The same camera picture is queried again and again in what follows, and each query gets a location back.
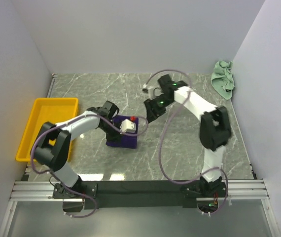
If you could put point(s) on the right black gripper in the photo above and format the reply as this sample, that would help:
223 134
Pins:
152 115

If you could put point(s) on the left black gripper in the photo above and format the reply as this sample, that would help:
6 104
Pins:
116 138

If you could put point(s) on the purple towel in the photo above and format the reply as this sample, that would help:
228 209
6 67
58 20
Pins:
123 141

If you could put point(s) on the green towel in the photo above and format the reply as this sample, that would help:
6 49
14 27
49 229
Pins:
222 79

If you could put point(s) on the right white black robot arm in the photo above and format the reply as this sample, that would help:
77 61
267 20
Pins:
214 134

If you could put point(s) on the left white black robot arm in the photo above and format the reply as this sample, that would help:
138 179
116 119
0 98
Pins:
52 145

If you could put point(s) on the yellow plastic tray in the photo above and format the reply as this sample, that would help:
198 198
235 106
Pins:
52 110

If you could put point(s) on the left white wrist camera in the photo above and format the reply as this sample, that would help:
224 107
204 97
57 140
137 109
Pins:
128 126

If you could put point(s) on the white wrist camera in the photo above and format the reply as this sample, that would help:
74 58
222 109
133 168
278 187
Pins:
150 90
128 126

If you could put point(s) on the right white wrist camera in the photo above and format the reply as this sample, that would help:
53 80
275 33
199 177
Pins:
150 90

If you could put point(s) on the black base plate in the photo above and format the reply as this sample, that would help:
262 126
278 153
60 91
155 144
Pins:
112 194

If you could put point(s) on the aluminium frame rail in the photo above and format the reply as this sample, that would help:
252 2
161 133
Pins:
49 191

